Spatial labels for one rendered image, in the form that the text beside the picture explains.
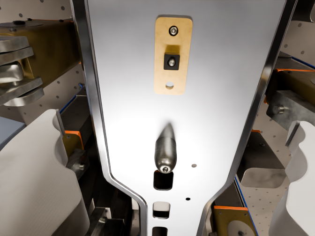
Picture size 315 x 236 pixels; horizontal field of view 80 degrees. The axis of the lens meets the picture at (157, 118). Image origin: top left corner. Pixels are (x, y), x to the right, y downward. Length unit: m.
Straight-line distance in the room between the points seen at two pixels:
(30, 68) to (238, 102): 0.23
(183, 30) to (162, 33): 0.02
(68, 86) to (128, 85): 0.41
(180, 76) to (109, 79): 0.09
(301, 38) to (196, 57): 0.43
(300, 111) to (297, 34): 0.37
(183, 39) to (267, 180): 0.28
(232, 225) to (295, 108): 0.34
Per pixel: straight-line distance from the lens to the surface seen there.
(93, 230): 0.42
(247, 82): 0.25
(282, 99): 0.28
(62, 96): 0.65
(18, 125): 0.78
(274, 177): 0.39
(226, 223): 0.53
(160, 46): 0.22
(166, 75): 0.23
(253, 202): 0.98
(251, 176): 0.37
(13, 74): 0.20
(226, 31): 0.23
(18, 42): 0.20
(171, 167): 0.25
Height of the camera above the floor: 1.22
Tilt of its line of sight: 58 degrees down
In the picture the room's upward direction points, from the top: 175 degrees counter-clockwise
